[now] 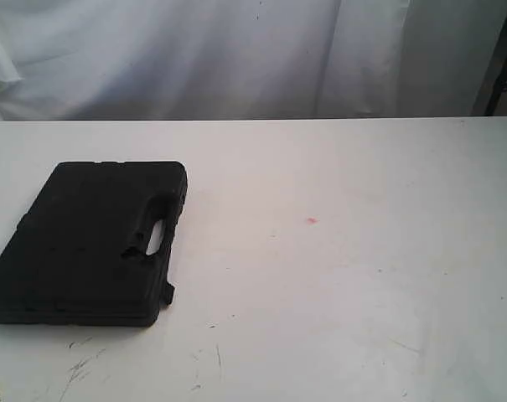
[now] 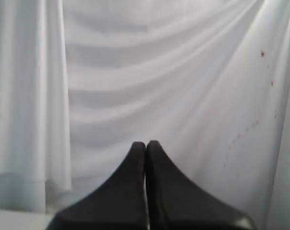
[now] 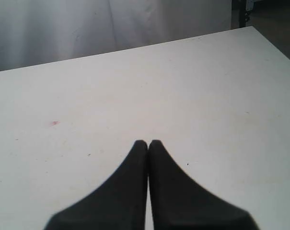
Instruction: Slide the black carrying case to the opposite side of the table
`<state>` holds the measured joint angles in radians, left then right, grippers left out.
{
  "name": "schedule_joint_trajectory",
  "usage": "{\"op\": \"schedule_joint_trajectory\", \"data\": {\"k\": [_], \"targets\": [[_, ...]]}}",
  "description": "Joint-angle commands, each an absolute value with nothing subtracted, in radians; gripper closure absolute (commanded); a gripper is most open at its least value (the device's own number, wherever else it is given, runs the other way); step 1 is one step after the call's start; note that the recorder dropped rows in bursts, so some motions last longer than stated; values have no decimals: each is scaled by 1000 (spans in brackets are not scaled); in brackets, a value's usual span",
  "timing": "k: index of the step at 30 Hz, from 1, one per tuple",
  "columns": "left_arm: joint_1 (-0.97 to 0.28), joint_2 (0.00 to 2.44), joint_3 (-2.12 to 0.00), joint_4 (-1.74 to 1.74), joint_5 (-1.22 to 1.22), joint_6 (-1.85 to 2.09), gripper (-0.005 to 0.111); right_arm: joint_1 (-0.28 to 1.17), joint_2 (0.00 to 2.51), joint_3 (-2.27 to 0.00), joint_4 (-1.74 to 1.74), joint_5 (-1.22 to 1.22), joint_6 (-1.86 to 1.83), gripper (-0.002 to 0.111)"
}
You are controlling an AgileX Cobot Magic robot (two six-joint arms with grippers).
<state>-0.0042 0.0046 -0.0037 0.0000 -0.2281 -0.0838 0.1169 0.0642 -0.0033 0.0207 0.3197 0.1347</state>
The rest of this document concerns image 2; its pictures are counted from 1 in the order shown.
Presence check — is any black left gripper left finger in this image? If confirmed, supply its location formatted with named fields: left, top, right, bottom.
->
left=47, top=142, right=147, bottom=230

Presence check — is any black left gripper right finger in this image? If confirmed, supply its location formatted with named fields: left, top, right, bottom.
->
left=145, top=140, right=257, bottom=230

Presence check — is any white backdrop curtain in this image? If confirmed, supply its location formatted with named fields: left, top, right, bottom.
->
left=0, top=0, right=290, bottom=230

